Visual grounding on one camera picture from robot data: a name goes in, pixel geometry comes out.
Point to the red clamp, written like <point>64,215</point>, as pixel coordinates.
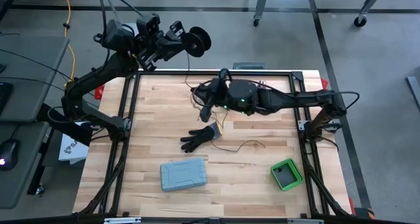
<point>99,93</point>
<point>325,83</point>
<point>351,206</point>

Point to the orange black striped block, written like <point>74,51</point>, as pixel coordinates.
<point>365,213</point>

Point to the grey plastic case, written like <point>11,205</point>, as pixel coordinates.
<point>183,174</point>

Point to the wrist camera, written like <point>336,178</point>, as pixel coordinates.
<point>217,86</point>
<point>148,24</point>

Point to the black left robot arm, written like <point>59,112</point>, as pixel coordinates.
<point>92,82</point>

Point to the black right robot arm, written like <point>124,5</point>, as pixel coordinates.
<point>295,97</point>

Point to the grey desk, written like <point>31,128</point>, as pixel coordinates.
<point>29,102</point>
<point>23,184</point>

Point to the silver bracket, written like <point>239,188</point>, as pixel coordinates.
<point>305,221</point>
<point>122,220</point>

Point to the black table frame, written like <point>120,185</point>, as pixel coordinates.
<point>119,184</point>

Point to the black angled support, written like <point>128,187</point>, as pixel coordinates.
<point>62,125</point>

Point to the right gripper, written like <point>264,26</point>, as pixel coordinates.
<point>216,97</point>

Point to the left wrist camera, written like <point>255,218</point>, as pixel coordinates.
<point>148,24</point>

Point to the white printed paper bag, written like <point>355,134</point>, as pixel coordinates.
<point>72,150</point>

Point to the desk castor wheel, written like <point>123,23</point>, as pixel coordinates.
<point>39,190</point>

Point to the wooden top workbench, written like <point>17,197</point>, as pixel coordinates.
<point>262,4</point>

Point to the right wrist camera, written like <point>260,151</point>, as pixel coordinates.
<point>217,86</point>

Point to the black glove yellow cuff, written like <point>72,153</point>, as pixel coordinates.
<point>200,137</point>

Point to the black keyboard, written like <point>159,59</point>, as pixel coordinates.
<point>4,97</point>

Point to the green square tray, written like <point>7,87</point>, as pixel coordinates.
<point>287,174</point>

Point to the black computer mouse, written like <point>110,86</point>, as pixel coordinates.
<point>9,153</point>

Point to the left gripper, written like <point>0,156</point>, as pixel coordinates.
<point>154,48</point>

